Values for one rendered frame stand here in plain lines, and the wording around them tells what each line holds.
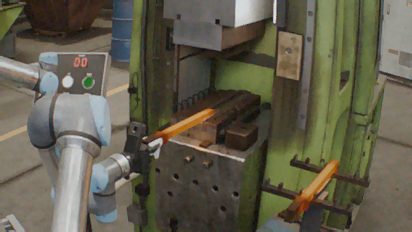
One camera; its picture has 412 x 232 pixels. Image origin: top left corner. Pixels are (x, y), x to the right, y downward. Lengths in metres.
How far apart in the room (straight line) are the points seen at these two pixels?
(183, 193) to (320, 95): 0.66
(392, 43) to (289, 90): 5.16
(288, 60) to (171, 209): 0.77
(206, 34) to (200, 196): 0.62
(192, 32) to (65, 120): 0.81
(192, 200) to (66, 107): 0.95
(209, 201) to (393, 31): 5.33
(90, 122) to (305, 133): 0.99
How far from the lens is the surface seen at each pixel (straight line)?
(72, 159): 1.07
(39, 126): 1.15
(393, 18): 6.84
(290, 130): 1.87
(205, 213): 1.94
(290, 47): 1.77
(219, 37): 1.74
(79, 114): 1.10
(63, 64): 2.05
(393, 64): 6.95
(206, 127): 1.85
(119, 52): 6.52
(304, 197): 1.38
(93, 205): 1.45
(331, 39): 1.74
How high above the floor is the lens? 1.68
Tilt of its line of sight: 21 degrees down
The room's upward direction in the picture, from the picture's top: 3 degrees clockwise
